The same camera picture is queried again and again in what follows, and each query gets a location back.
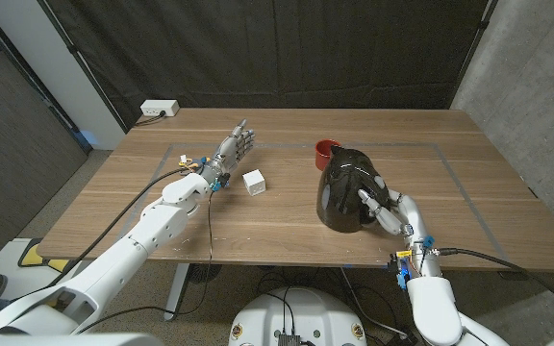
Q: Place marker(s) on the black power adapter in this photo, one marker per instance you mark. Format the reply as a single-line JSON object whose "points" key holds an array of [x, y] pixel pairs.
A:
{"points": [[402, 338]]}

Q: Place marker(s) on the black backdrop stand pole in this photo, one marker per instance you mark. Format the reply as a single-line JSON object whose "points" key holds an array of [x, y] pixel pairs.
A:
{"points": [[484, 23], [82, 62]]}

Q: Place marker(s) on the red enamel cup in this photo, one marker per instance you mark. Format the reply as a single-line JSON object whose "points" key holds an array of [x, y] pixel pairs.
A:
{"points": [[322, 153]]}

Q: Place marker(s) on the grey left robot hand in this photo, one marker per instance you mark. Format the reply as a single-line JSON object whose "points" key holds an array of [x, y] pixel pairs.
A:
{"points": [[231, 149]]}

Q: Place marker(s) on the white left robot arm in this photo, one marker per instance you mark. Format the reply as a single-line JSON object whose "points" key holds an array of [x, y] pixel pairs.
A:
{"points": [[113, 264]]}

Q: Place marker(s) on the white power strip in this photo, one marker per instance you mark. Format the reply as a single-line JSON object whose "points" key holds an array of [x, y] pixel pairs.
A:
{"points": [[159, 107]]}

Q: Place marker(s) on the white cube block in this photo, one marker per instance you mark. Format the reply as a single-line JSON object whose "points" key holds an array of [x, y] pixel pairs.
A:
{"points": [[254, 182]]}

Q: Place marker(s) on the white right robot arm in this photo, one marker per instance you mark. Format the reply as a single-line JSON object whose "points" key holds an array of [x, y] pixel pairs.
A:
{"points": [[433, 307]]}

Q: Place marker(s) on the black box on torso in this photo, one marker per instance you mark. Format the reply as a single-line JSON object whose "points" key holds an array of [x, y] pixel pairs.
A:
{"points": [[289, 340]]}

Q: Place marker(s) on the white table leg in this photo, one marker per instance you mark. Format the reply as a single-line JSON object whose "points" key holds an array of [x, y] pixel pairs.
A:
{"points": [[176, 293]]}

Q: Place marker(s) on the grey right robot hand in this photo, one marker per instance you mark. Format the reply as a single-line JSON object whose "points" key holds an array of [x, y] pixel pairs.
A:
{"points": [[411, 216]]}

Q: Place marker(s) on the black glossy kettle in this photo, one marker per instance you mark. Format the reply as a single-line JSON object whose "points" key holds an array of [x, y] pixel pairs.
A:
{"points": [[344, 192]]}

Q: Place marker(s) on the black fabric backdrop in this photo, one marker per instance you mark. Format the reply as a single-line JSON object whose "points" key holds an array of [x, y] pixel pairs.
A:
{"points": [[277, 48]]}

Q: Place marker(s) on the white base with yellow pad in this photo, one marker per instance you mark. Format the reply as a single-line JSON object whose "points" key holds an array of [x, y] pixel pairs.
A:
{"points": [[12, 259]]}

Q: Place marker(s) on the grey tape outline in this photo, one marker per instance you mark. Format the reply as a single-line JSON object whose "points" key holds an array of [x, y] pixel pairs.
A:
{"points": [[286, 144]]}

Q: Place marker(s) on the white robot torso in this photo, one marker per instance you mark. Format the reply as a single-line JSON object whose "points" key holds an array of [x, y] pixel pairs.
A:
{"points": [[301, 312]]}

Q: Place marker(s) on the black round fan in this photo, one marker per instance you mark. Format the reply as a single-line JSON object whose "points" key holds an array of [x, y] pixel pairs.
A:
{"points": [[205, 273]]}

